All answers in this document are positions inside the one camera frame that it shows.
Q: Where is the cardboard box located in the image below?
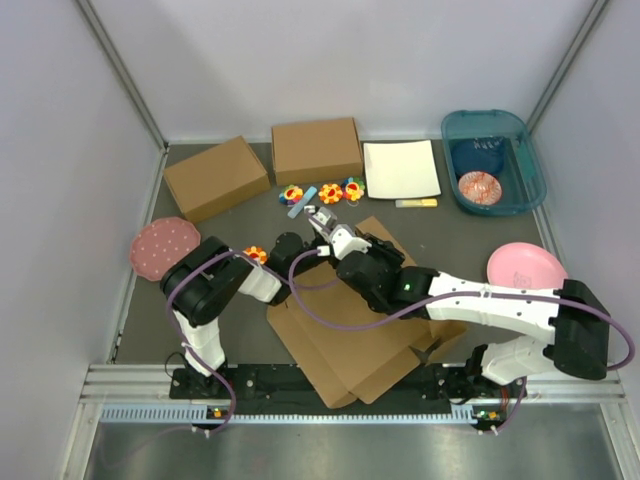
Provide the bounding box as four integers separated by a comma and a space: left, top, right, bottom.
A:
271, 117, 364, 186
164, 136, 270, 224
265, 215, 468, 410

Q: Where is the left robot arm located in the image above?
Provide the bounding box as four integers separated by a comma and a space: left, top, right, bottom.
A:
160, 226, 330, 397

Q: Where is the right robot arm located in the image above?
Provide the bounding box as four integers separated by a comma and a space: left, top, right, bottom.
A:
329, 227, 609, 396

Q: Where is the light blue marker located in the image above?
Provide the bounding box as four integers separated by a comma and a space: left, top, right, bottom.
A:
287, 186, 318, 219

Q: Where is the rainbow flower plush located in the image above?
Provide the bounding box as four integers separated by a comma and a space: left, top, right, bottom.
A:
341, 177, 366, 202
279, 185, 304, 207

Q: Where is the orange yellow flower plush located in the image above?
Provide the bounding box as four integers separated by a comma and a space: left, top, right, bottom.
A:
244, 245, 268, 264

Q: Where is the yellow highlighter marker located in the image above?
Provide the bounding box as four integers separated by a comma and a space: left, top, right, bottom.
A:
395, 198, 438, 208

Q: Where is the white square plate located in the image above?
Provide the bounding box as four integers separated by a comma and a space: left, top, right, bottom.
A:
363, 140, 441, 200

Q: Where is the red patterned bowl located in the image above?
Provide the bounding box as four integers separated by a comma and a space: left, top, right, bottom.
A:
458, 171, 503, 206

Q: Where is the light pink plate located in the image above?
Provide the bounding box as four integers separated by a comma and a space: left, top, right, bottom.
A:
486, 242, 569, 290

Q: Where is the teal plastic bin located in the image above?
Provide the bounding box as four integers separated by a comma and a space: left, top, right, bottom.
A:
441, 109, 547, 216

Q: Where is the dark pink dotted plate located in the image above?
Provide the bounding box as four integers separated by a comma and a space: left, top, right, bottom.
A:
129, 217, 201, 282

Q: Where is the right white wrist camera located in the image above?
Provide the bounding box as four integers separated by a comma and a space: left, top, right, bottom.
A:
318, 224, 372, 261

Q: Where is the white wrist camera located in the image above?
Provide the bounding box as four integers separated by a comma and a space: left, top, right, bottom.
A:
303, 205, 337, 236
318, 224, 372, 261

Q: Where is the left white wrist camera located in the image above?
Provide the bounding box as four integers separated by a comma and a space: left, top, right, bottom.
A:
303, 205, 337, 236

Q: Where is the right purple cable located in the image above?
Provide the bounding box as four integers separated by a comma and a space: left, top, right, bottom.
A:
288, 247, 636, 434

